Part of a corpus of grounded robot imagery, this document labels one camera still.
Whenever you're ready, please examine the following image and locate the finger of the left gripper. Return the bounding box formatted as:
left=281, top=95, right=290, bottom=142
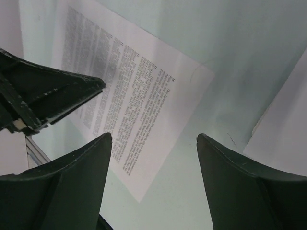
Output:
left=0, top=49, right=106, bottom=136

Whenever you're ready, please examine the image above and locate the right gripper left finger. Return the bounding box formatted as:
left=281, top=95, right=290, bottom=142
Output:
left=0, top=133, right=112, bottom=230

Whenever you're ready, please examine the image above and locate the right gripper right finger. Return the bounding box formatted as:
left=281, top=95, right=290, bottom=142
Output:
left=197, top=134, right=307, bottom=230

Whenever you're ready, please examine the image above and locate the white signature form sheet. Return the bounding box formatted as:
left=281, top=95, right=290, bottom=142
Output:
left=243, top=53, right=307, bottom=176

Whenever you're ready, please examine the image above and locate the white dense text sheet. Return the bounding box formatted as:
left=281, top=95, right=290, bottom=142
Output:
left=52, top=0, right=214, bottom=201

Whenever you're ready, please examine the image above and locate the left aluminium corner post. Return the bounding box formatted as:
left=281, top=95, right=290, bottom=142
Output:
left=25, top=136, right=51, bottom=165

